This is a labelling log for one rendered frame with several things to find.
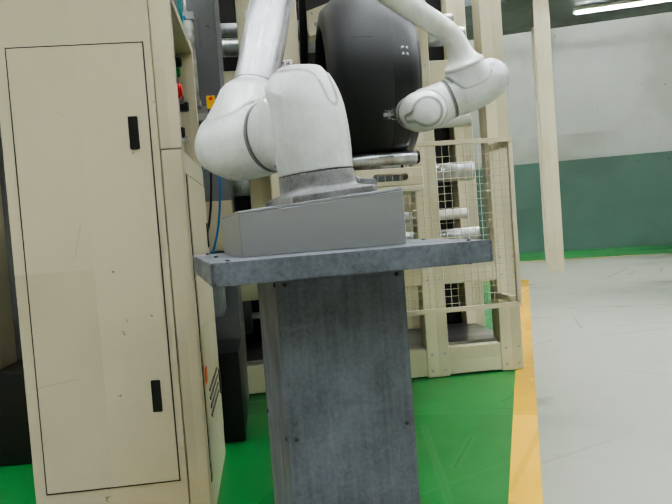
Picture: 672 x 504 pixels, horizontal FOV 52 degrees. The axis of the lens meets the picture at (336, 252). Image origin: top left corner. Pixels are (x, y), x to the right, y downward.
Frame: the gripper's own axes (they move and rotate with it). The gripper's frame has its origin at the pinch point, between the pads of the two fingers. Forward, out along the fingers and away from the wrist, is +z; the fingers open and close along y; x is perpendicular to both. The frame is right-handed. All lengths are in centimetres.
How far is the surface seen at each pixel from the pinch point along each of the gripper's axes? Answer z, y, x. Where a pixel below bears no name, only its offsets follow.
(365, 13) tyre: 17.5, 5.0, -32.3
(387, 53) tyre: 9.8, 0.0, -18.9
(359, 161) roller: 17.9, 9.3, 14.2
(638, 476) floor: -56, -47, 94
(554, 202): 494, -266, 95
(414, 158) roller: 17.9, -9.2, 14.4
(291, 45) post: 31.1, 28.4, -25.1
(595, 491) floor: -61, -33, 94
